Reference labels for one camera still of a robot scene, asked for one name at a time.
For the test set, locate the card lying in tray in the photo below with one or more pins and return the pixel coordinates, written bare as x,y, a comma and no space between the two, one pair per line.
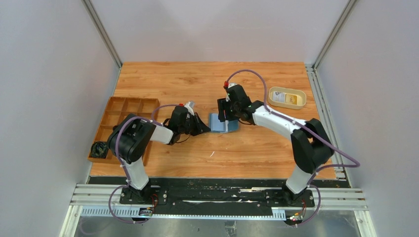
283,97

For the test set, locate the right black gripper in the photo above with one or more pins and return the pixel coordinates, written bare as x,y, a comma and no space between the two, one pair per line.
224,109

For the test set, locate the blue card holder wallet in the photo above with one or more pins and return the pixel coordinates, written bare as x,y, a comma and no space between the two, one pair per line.
217,126

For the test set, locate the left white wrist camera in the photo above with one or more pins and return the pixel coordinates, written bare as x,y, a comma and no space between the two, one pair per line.
190,106

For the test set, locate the right aluminium corner post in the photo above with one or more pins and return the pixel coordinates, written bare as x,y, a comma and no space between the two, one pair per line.
334,32

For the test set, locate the cream oval plastic tray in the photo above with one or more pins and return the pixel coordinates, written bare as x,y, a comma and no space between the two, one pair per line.
301,98

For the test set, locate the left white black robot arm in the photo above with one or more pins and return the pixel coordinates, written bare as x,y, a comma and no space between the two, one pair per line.
130,138

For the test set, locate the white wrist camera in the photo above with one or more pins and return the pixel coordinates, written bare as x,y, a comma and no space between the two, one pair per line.
231,88
190,106

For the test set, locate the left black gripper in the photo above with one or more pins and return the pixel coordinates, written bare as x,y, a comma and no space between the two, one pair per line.
192,123

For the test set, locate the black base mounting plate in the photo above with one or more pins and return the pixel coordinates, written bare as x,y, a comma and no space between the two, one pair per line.
208,182

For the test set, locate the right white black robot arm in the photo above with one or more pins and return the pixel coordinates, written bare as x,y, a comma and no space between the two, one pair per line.
310,143

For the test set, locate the left aluminium corner post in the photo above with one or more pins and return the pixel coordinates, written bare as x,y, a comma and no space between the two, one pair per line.
89,6

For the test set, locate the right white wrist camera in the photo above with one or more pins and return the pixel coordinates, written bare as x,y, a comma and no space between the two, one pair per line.
231,88

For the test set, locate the aluminium corner post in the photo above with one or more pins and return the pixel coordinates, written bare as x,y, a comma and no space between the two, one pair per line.
89,6
334,32

